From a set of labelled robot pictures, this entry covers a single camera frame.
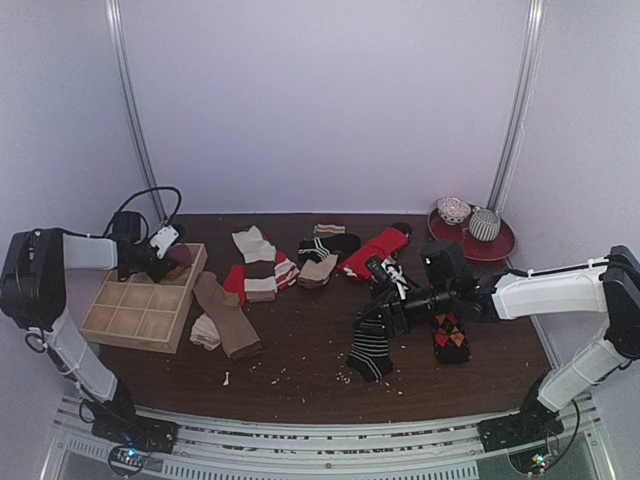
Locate purple magenta striped sock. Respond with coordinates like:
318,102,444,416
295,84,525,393
167,244,192,269

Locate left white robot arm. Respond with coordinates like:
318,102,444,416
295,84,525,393
1,223,181,404

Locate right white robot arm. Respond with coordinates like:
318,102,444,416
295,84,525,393
348,240,639,442

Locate red beige striped socks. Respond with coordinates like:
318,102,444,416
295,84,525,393
223,225,300,306

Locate black striped ankle sock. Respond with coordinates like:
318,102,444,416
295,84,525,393
346,320,394,382

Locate black orange argyle sock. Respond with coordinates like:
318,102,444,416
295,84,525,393
430,311,471,365

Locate wooden compartment box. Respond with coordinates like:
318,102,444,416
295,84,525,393
79,243,208,354

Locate red round plate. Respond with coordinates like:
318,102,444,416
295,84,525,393
427,205,517,262

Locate red sock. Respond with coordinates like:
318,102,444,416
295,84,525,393
337,222,413,281

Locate tan ankle sock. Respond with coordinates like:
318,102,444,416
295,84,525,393
297,254,338,289

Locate striped grey cup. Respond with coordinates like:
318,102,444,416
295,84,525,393
469,208,501,242

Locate patterned white bowl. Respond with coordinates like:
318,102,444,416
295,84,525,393
436,197,472,225

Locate black white striped sock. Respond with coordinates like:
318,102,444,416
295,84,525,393
297,233,361,263

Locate beige striped folded sock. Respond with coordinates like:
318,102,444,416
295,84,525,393
313,223,346,237

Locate brown beige sock pair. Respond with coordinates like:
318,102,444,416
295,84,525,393
190,271,263,360

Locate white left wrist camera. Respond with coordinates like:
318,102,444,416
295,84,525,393
149,225,180,259

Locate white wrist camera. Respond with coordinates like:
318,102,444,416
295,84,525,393
365,255,415,300
149,225,180,259

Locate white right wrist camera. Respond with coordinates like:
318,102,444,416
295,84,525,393
365,255,415,300

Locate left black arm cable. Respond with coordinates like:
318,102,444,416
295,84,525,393
102,186,182,236

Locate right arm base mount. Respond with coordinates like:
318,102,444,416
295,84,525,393
477,401,564,476

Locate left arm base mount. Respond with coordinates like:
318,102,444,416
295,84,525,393
79,382,179,479

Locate aluminium front rail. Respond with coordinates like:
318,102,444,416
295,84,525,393
36,396,617,479

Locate left aluminium corner post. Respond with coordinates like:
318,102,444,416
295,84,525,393
104,0,169,224

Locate aluminium corner post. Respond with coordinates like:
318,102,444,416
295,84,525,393
487,0,546,214
104,0,169,224

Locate right aluminium corner post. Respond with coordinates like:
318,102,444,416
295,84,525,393
487,0,546,214

